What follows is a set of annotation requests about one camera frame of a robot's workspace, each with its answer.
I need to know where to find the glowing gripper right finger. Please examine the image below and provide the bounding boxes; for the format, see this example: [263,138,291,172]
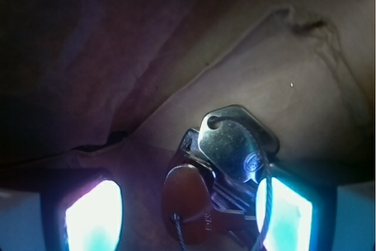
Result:
[254,168,376,251]

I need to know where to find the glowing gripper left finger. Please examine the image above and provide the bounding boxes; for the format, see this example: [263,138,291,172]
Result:
[41,170,123,250]

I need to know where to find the silver key bunch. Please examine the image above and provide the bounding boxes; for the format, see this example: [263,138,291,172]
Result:
[162,105,280,250]

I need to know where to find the brown paper bag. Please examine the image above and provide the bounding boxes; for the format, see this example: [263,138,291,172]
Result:
[1,0,375,250]

